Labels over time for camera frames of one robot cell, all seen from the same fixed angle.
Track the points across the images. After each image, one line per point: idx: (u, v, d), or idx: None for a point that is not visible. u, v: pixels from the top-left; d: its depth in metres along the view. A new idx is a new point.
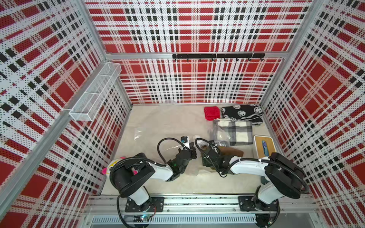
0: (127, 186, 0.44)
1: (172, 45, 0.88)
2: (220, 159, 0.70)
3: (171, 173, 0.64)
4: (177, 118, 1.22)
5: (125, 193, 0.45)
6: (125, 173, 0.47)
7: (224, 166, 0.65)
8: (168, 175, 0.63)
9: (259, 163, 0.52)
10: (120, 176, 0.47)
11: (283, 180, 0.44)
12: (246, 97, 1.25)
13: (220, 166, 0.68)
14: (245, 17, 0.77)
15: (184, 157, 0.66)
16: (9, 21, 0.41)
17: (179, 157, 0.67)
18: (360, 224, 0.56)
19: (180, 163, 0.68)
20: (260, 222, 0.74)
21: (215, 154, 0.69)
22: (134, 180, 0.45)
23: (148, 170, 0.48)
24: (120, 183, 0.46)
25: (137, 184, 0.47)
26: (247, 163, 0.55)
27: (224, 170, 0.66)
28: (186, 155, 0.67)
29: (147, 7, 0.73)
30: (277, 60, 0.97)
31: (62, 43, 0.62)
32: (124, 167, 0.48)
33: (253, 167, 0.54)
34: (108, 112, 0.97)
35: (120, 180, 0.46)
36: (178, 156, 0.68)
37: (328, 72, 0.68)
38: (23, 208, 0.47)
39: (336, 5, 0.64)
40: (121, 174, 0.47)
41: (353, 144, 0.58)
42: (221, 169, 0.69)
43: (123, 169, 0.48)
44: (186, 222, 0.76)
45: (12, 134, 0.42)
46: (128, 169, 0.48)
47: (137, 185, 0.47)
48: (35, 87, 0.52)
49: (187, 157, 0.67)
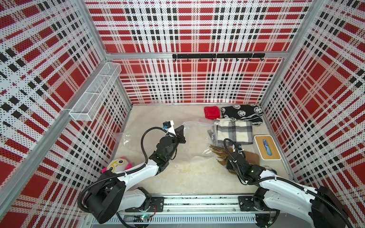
0: (101, 209, 0.42)
1: (172, 45, 0.88)
2: (248, 166, 0.66)
3: (157, 167, 0.60)
4: (176, 118, 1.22)
5: (102, 218, 0.41)
6: (96, 197, 0.44)
7: (251, 176, 0.61)
8: (152, 171, 0.58)
9: (302, 192, 0.47)
10: (91, 203, 0.44)
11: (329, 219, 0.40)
12: (246, 97, 1.25)
13: (246, 175, 0.62)
14: (245, 17, 0.77)
15: (166, 145, 0.61)
16: (9, 21, 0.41)
17: (161, 147, 0.61)
18: (360, 224, 0.56)
19: (164, 152, 0.63)
20: (260, 223, 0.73)
21: (243, 159, 0.65)
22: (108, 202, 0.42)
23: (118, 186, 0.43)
24: (95, 210, 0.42)
25: (113, 204, 0.43)
26: (286, 185, 0.51)
27: (251, 181, 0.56)
28: (167, 141, 0.62)
29: (147, 7, 0.73)
30: (277, 60, 0.97)
31: (61, 43, 0.62)
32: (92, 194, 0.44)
33: (291, 193, 0.50)
34: (108, 112, 0.97)
35: (94, 207, 0.43)
36: (158, 146, 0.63)
37: (328, 72, 0.68)
38: (23, 208, 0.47)
39: (336, 5, 0.64)
40: (92, 199, 0.44)
41: (353, 144, 0.58)
42: (247, 178, 0.63)
43: (93, 195, 0.44)
44: (185, 221, 0.78)
45: (12, 134, 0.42)
46: (98, 194, 0.44)
47: (115, 204, 0.43)
48: (35, 86, 0.52)
49: (169, 143, 0.61)
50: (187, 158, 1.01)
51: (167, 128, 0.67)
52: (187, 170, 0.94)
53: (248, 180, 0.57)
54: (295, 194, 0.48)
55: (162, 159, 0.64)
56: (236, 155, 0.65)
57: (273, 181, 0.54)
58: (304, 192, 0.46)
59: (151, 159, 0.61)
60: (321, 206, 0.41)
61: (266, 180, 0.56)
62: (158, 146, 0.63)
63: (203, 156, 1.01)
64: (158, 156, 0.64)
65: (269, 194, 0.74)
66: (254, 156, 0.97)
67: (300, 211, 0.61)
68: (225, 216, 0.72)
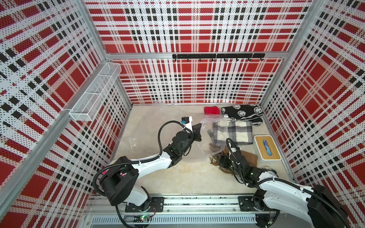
0: (114, 193, 0.44)
1: (172, 45, 0.88)
2: (248, 169, 0.66)
3: (169, 160, 0.60)
4: (176, 118, 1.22)
5: (114, 201, 0.43)
6: (110, 180, 0.46)
7: (251, 179, 0.62)
8: (164, 163, 0.58)
9: (299, 191, 0.48)
10: (106, 185, 0.46)
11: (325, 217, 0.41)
12: (246, 97, 1.25)
13: (246, 177, 0.64)
14: (245, 17, 0.77)
15: (181, 139, 0.60)
16: (9, 21, 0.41)
17: (177, 140, 0.61)
18: (360, 224, 0.56)
19: (179, 146, 0.62)
20: (260, 223, 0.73)
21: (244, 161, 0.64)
22: (120, 187, 0.44)
23: (130, 174, 0.44)
24: (109, 192, 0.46)
25: (125, 190, 0.44)
26: (283, 185, 0.52)
27: (251, 183, 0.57)
28: (182, 136, 0.61)
29: (147, 7, 0.73)
30: (277, 60, 0.97)
31: (62, 43, 0.62)
32: (108, 176, 0.47)
33: (289, 193, 0.51)
34: (108, 112, 0.97)
35: (108, 188, 0.45)
36: (175, 139, 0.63)
37: (328, 72, 0.68)
38: (23, 208, 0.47)
39: (336, 5, 0.64)
40: (107, 181, 0.46)
41: (353, 144, 0.58)
42: (247, 180, 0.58)
43: (108, 178, 0.46)
44: (186, 221, 0.78)
45: (12, 134, 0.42)
46: (113, 176, 0.46)
47: (126, 190, 0.45)
48: (35, 87, 0.52)
49: (184, 138, 0.61)
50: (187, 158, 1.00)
51: (185, 123, 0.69)
52: (187, 171, 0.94)
53: (248, 183, 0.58)
54: (292, 194, 0.50)
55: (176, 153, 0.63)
56: (240, 158, 0.64)
57: (271, 182, 0.56)
58: (301, 191, 0.47)
59: (166, 152, 0.61)
60: (317, 204, 0.42)
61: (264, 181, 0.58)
62: (174, 139, 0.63)
63: (204, 157, 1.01)
64: (172, 149, 0.65)
65: (269, 194, 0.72)
66: (251, 157, 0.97)
67: (300, 210, 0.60)
68: (225, 216, 0.72)
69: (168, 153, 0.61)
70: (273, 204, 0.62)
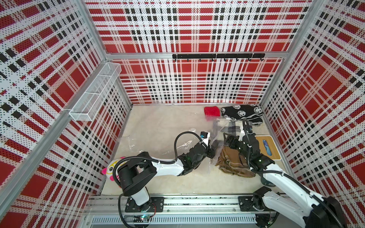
0: (129, 184, 0.45)
1: (172, 45, 0.88)
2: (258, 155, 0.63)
3: (182, 168, 0.61)
4: (176, 118, 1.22)
5: (127, 193, 0.46)
6: (129, 170, 0.48)
7: (257, 165, 0.59)
8: (177, 169, 0.60)
9: (306, 194, 0.45)
10: (123, 175, 0.47)
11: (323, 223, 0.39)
12: (246, 97, 1.25)
13: (253, 162, 0.61)
14: (245, 17, 0.77)
15: (198, 152, 0.62)
16: (9, 21, 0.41)
17: (193, 152, 0.64)
18: (360, 224, 0.56)
19: (194, 158, 0.65)
20: (260, 223, 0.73)
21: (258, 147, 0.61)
22: (136, 181, 0.45)
23: (149, 171, 0.46)
24: (124, 181, 0.46)
25: (139, 185, 0.46)
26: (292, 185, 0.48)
27: (255, 169, 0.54)
28: (200, 149, 0.63)
29: (147, 7, 0.73)
30: (277, 60, 0.97)
31: (62, 43, 0.62)
32: (127, 166, 0.48)
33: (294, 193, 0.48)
34: (108, 112, 0.97)
35: (123, 178, 0.47)
36: (191, 150, 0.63)
37: (328, 72, 0.68)
38: (23, 208, 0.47)
39: (336, 5, 0.64)
40: (125, 171, 0.48)
41: (353, 144, 0.58)
42: (253, 165, 0.61)
43: (127, 168, 0.48)
44: (186, 222, 0.76)
45: (12, 134, 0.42)
46: (131, 168, 0.48)
47: (140, 185, 0.47)
48: (35, 87, 0.52)
49: (201, 152, 0.63)
50: None
51: (203, 137, 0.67)
52: None
53: (253, 167, 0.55)
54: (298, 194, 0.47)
55: (189, 165, 0.64)
56: (253, 141, 0.60)
57: (279, 176, 0.52)
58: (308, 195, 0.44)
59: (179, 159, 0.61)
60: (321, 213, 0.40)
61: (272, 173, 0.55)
62: (190, 150, 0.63)
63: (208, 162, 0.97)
64: (186, 159, 0.66)
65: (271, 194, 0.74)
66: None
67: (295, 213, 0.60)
68: (225, 216, 0.72)
69: (182, 162, 0.62)
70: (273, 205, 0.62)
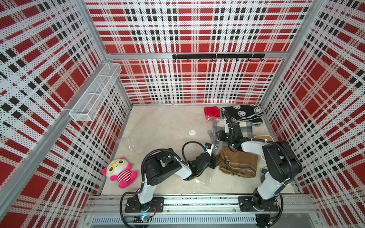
0: (156, 174, 0.49)
1: (172, 46, 0.89)
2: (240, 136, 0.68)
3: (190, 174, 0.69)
4: (176, 118, 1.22)
5: (151, 182, 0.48)
6: (157, 161, 0.52)
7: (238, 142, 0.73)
8: (187, 173, 0.67)
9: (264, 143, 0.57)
10: (151, 165, 0.51)
11: (275, 161, 0.49)
12: (246, 97, 1.25)
13: (235, 141, 0.75)
14: (245, 17, 0.77)
15: (204, 160, 0.70)
16: (9, 21, 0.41)
17: (200, 159, 0.71)
18: (360, 224, 0.56)
19: (200, 166, 0.72)
20: (260, 223, 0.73)
21: (239, 130, 0.77)
22: (165, 171, 0.50)
23: (175, 166, 0.51)
24: (151, 171, 0.50)
25: (165, 176, 0.51)
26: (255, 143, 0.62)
27: (235, 144, 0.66)
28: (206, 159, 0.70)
29: (147, 8, 0.73)
30: (277, 60, 0.97)
31: (62, 43, 0.62)
32: (156, 157, 0.53)
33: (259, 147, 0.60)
34: (108, 112, 0.97)
35: (152, 168, 0.50)
36: (198, 158, 0.72)
37: (328, 72, 0.68)
38: (23, 208, 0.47)
39: (336, 5, 0.64)
40: (153, 162, 0.52)
41: (353, 144, 0.58)
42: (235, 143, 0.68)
43: (155, 159, 0.52)
44: (186, 222, 0.76)
45: (12, 134, 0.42)
46: (159, 160, 0.53)
47: (164, 176, 0.51)
48: (35, 87, 0.52)
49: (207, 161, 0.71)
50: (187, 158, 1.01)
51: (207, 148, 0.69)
52: None
53: (234, 144, 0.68)
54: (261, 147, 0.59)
55: (194, 171, 0.69)
56: (235, 124, 0.76)
57: (250, 142, 0.66)
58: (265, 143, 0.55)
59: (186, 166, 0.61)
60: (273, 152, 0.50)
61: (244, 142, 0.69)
62: (198, 158, 0.72)
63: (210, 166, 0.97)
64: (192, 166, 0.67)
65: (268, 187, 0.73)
66: (250, 156, 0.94)
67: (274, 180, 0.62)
68: (225, 216, 0.72)
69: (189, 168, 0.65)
70: (267, 194, 0.63)
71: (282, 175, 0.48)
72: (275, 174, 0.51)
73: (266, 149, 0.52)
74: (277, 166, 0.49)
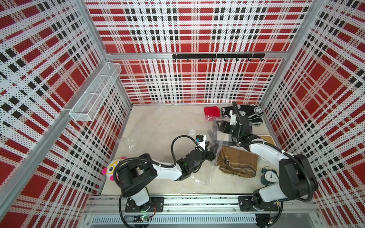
0: (128, 185, 0.45)
1: (172, 45, 0.88)
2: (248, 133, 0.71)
3: (180, 174, 0.62)
4: (176, 118, 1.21)
5: (126, 194, 0.45)
6: (129, 171, 0.47)
7: (246, 140, 0.67)
8: (176, 175, 0.61)
9: (279, 153, 0.51)
10: (122, 176, 0.47)
11: (292, 177, 0.44)
12: (246, 97, 1.25)
13: (242, 138, 0.68)
14: (245, 17, 0.77)
15: (194, 158, 0.62)
16: (9, 21, 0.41)
17: (189, 157, 0.63)
18: (360, 224, 0.56)
19: (190, 164, 0.65)
20: (260, 223, 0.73)
21: (247, 126, 0.69)
22: (135, 183, 0.45)
23: (150, 173, 0.46)
24: (123, 182, 0.46)
25: (138, 186, 0.46)
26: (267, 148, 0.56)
27: (243, 142, 0.68)
28: (196, 156, 0.62)
29: (147, 7, 0.73)
30: (277, 60, 0.97)
31: (62, 43, 0.62)
32: (128, 167, 0.48)
33: (272, 155, 0.54)
34: (108, 112, 0.97)
35: (123, 179, 0.47)
36: (189, 156, 0.63)
37: (328, 72, 0.68)
38: (23, 208, 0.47)
39: (336, 5, 0.64)
40: (125, 172, 0.47)
41: (353, 144, 0.58)
42: (241, 140, 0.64)
43: (127, 169, 0.48)
44: (186, 222, 0.76)
45: (12, 134, 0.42)
46: (132, 169, 0.48)
47: (138, 187, 0.47)
48: (35, 87, 0.52)
49: (197, 158, 0.62)
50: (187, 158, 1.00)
51: (199, 141, 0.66)
52: None
53: (241, 142, 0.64)
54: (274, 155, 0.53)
55: (186, 170, 0.63)
56: (244, 120, 0.68)
57: (261, 145, 0.59)
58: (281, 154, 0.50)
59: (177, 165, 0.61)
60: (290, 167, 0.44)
61: (254, 143, 0.63)
62: (188, 156, 0.63)
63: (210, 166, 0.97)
64: (184, 165, 0.65)
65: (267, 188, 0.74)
66: (250, 156, 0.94)
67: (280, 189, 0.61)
68: (225, 216, 0.72)
69: (179, 167, 0.61)
70: (269, 198, 0.62)
71: (297, 194, 0.43)
72: (289, 191, 0.47)
73: (283, 165, 0.47)
74: (293, 184, 0.44)
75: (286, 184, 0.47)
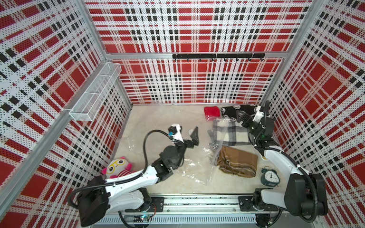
0: (85, 215, 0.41)
1: (172, 45, 0.88)
2: (268, 137, 0.67)
3: (156, 177, 0.55)
4: (176, 118, 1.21)
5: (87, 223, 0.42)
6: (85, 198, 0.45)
7: (263, 144, 0.64)
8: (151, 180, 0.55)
9: (293, 166, 0.48)
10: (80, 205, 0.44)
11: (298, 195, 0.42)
12: (246, 97, 1.25)
13: (259, 141, 0.65)
14: (245, 17, 0.77)
15: (168, 156, 0.53)
16: (9, 21, 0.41)
17: (163, 157, 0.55)
18: (360, 224, 0.56)
19: (167, 163, 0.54)
20: (260, 223, 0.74)
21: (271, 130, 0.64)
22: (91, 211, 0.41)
23: (102, 200, 0.41)
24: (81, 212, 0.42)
25: (97, 214, 0.43)
26: (282, 158, 0.53)
27: (259, 146, 0.65)
28: (172, 152, 0.54)
29: (147, 7, 0.73)
30: (277, 60, 0.97)
31: (62, 43, 0.62)
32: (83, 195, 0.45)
33: (284, 165, 0.51)
34: (108, 112, 0.97)
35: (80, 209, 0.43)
36: (164, 153, 0.54)
37: (328, 72, 0.68)
38: (23, 208, 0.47)
39: (336, 5, 0.64)
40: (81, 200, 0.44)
41: (353, 144, 0.58)
42: (257, 142, 0.67)
43: (83, 197, 0.45)
44: (186, 222, 0.76)
45: (12, 134, 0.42)
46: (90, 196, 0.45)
47: (98, 213, 0.43)
48: (35, 87, 0.52)
49: (174, 154, 0.53)
50: (187, 158, 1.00)
51: (173, 135, 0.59)
52: (187, 171, 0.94)
53: (257, 144, 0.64)
54: (287, 166, 0.50)
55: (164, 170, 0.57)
56: (270, 124, 0.61)
57: (277, 153, 0.56)
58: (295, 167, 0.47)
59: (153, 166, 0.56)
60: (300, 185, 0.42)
61: (271, 149, 0.59)
62: (161, 154, 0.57)
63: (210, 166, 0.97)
64: (162, 164, 0.59)
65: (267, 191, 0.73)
66: (250, 156, 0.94)
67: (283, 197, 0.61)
68: (225, 216, 0.72)
69: (157, 168, 0.56)
70: (269, 201, 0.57)
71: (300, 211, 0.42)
72: (292, 204, 0.45)
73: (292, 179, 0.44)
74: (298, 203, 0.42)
75: (290, 197, 0.45)
